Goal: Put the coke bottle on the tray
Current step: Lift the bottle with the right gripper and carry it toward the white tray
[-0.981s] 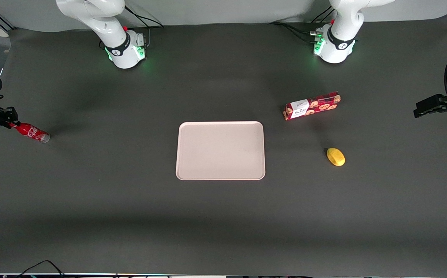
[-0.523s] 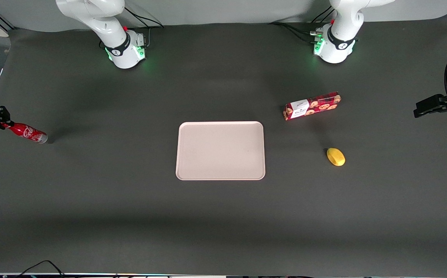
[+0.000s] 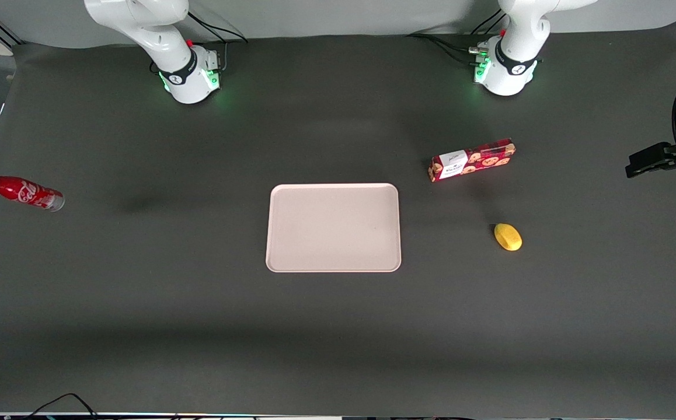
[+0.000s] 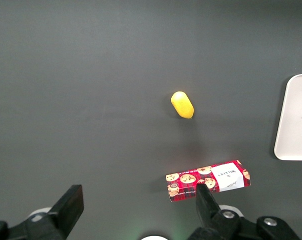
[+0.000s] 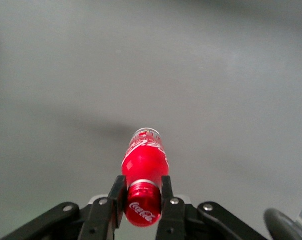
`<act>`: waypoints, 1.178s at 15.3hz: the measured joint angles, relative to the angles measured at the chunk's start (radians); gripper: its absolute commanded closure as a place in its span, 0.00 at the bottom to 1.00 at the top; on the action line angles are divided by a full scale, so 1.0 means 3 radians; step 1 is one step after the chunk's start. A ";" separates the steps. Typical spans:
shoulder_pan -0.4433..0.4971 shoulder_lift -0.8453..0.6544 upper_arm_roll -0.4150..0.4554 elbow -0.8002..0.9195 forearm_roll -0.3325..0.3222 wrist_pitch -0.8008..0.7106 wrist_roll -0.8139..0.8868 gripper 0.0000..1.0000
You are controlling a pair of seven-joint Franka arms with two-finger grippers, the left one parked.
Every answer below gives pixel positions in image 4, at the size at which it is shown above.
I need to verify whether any dark grey table mat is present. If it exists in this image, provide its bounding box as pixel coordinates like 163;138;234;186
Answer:
0;0;302;240

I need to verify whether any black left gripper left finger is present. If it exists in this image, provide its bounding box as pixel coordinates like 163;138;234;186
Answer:
25;184;85;240

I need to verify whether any red tartan cookie box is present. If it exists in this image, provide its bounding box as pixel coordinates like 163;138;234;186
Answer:
165;159;251;203

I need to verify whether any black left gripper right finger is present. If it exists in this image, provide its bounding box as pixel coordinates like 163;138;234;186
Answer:
188;183;242;240

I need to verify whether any beige plastic tray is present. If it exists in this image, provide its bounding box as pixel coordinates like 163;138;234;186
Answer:
273;73;302;162

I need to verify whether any yellow lemon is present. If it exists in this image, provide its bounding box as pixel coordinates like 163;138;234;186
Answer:
170;90;195;120

